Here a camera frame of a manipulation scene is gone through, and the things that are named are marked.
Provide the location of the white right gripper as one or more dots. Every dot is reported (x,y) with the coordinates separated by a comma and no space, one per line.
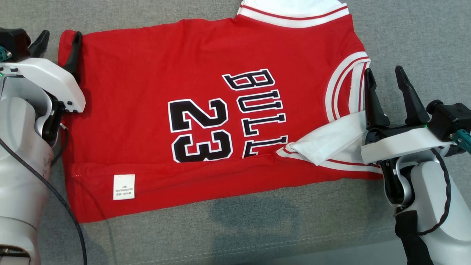
(401,143)

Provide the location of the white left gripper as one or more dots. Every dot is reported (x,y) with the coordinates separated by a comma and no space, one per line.
(48,77)

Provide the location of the red Bulls 23 jersey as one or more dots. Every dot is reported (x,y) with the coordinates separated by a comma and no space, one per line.
(147,73)

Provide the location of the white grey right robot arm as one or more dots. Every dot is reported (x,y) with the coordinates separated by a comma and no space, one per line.
(430,191)

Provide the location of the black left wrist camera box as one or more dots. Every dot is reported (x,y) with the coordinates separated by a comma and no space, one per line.
(14,42)

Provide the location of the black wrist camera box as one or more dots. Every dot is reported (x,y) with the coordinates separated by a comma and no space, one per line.
(14,42)
(450,117)

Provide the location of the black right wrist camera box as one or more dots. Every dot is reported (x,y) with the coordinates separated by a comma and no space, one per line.
(450,117)

